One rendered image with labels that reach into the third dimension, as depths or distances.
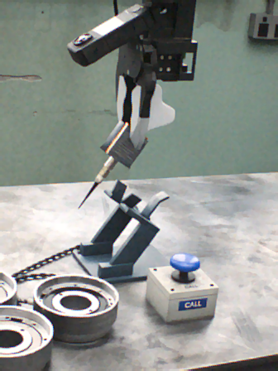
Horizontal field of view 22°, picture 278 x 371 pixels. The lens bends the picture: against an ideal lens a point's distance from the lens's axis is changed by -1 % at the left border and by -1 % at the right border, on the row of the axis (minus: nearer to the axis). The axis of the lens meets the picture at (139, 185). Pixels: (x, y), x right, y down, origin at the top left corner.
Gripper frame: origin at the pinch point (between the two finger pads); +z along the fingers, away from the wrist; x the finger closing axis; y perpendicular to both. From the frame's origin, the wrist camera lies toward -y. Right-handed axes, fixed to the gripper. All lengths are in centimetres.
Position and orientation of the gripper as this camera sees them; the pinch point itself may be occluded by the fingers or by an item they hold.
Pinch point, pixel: (128, 137)
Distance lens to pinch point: 99.8
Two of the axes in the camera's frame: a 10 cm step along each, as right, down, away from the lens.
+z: -0.9, 9.3, 3.5
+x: -4.2, -3.5, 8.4
